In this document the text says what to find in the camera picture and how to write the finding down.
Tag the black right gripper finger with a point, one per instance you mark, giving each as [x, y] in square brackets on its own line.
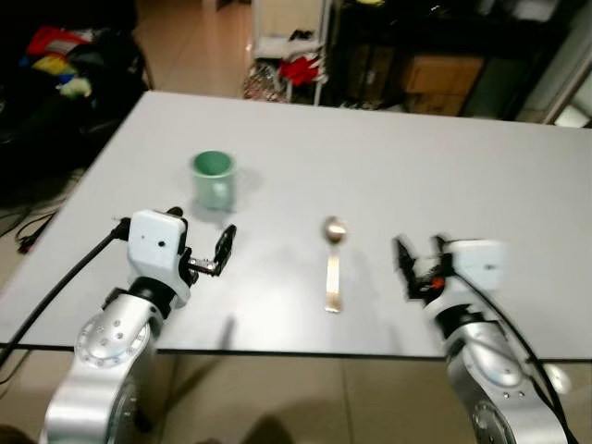
[404, 264]
[436, 246]

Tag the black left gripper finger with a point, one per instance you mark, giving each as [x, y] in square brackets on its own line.
[175, 213]
[225, 246]

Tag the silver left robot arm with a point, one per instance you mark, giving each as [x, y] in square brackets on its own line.
[104, 361]

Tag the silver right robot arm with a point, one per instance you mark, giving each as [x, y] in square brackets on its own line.
[486, 370]

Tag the green ceramic cup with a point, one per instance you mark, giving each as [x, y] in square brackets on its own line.
[214, 183]

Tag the gold metal spoon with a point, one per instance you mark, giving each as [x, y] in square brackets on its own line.
[333, 268]

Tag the patterned fabric bag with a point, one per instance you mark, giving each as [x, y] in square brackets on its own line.
[262, 83]

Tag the white round floor object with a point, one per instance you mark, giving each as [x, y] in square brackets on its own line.
[556, 377]

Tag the large brown cardboard box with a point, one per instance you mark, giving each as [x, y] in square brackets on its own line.
[442, 76]

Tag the dark pile of colourful clothes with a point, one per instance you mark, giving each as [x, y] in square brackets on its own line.
[55, 83]

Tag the red cloth item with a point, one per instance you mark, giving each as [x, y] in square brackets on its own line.
[301, 69]

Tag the black shelving unit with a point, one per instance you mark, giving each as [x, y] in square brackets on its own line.
[370, 55]

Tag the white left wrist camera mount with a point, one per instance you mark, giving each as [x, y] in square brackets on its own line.
[153, 245]

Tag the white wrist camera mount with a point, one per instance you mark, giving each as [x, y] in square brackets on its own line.
[153, 245]
[479, 261]

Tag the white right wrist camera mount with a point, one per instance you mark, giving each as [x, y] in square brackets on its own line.
[479, 261]

